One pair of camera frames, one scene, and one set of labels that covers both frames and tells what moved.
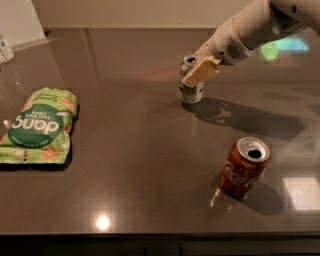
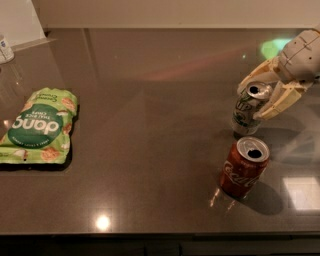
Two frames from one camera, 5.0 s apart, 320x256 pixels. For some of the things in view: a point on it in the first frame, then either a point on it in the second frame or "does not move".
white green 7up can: [187, 93] -> [249, 104]
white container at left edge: [6, 54] does not move
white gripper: [227, 45] -> [300, 60]
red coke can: [244, 166] does not move
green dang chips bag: [40, 130] does not move
